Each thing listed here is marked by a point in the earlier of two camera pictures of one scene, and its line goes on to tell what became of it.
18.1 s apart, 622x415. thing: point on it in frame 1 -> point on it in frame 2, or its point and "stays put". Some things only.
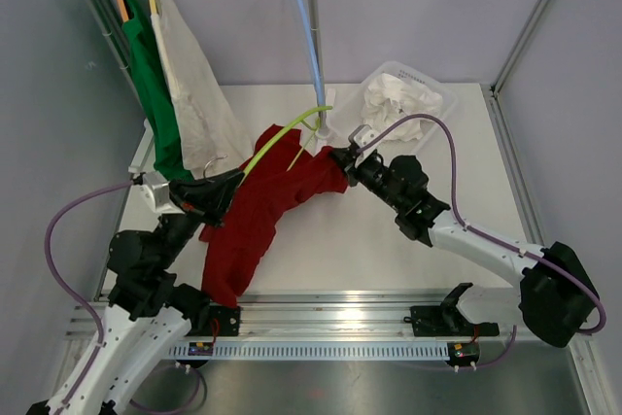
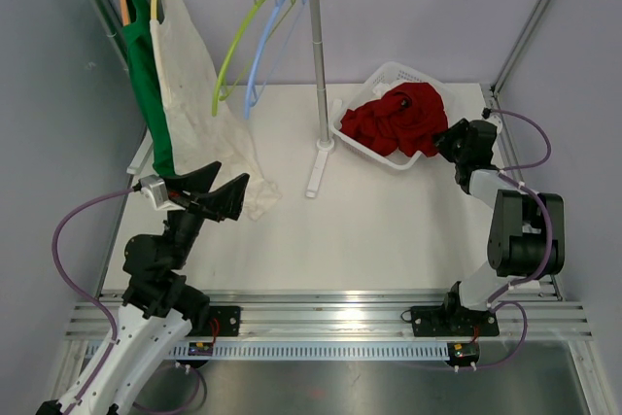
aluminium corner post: [533, 21] stays put
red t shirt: [236, 236] -> [404, 117]
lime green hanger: [304, 120] -> [224, 93]
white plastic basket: [399, 103] stays put
